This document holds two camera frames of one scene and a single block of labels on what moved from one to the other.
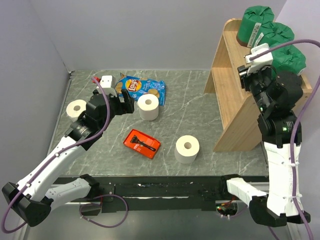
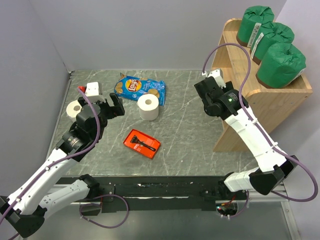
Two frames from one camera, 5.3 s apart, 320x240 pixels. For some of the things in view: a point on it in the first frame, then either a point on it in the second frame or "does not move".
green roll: x=288 y=58 does not move
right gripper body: x=257 y=82 to x=229 y=86
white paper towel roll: x=148 y=105 does not move
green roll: x=253 y=17 does not move
